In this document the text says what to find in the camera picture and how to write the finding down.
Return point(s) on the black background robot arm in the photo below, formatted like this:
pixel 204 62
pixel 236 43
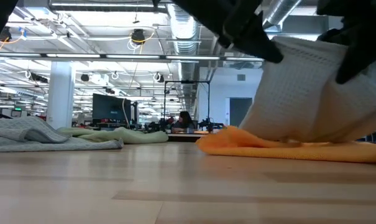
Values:
pixel 211 125

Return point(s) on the large black monitor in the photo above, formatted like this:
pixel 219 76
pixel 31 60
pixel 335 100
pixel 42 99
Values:
pixel 110 107

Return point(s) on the white waffle towel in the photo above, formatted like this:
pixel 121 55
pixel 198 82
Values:
pixel 299 102

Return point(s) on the white building column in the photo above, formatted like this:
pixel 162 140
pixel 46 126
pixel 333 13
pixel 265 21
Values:
pixel 60 93

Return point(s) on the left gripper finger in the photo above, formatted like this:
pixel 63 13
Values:
pixel 268 51
pixel 243 32

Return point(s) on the light green towel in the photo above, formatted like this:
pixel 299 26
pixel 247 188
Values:
pixel 138 137

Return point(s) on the ribbed silver ventilation duct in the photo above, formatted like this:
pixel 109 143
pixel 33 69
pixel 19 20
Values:
pixel 183 28

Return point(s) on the long ceiling light strip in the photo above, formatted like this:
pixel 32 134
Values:
pixel 128 56

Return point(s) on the orange microfiber towel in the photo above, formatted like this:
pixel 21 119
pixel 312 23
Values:
pixel 268 150

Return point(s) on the black table edge rail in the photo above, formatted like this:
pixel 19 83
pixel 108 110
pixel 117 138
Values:
pixel 187 137

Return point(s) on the smooth silver ventilation duct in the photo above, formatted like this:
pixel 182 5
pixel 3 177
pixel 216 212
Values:
pixel 284 9

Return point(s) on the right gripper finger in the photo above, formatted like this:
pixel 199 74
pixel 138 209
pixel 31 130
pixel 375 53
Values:
pixel 337 36
pixel 364 53

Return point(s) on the grey rectangular air duct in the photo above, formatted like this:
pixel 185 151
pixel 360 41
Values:
pixel 305 25

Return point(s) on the grey waffle towel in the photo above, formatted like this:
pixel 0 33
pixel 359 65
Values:
pixel 20 130

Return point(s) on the grey wall vent grille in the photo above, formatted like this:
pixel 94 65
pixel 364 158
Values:
pixel 241 77

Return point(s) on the person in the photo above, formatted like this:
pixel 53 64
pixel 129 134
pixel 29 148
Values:
pixel 184 122

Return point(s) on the green exit sign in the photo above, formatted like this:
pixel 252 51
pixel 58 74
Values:
pixel 18 109

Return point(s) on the grey door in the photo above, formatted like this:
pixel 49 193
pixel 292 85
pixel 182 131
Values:
pixel 240 112

